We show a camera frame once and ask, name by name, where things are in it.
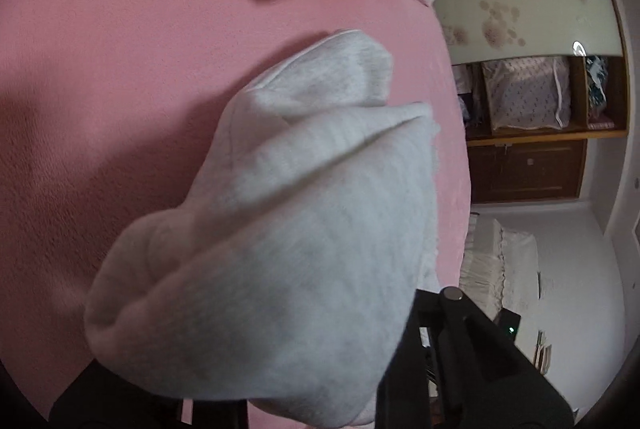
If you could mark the light grey hoodie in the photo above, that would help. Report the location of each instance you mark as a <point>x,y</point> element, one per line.
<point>300,234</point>

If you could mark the black device with green light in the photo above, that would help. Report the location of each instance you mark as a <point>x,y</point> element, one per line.
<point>510,324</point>

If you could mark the floral door wardrobe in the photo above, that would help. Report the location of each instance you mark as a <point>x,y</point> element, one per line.
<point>525,9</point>

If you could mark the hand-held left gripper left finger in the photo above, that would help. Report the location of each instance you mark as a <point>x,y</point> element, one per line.
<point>100,401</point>

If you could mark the dark patterned cloth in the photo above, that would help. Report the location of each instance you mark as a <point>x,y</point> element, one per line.
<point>597,84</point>

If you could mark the pink bed blanket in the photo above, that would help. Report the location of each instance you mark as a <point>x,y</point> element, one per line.
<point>100,59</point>

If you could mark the patterned storage bag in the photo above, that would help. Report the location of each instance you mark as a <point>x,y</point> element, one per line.
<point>525,94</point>

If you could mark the cream covered sofa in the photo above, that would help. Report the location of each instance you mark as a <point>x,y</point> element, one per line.
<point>505,259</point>

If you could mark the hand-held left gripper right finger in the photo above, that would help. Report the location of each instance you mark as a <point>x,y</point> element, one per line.
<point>475,359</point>

